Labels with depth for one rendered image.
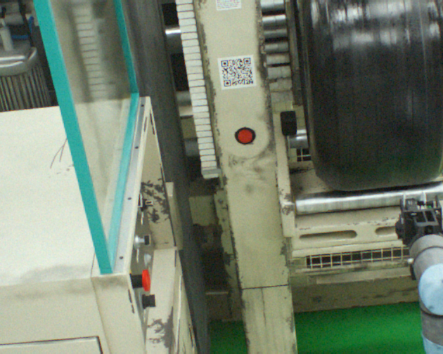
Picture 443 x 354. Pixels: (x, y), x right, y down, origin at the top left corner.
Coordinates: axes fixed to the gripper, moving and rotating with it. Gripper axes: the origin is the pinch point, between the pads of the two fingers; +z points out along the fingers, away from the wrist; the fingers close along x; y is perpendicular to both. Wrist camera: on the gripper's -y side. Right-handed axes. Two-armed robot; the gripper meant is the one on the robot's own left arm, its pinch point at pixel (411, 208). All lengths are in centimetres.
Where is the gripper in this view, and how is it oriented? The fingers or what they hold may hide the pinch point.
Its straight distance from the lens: 193.9
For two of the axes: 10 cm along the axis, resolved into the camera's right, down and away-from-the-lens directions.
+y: -1.2, -8.9, -4.5
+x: -9.9, 1.0, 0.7
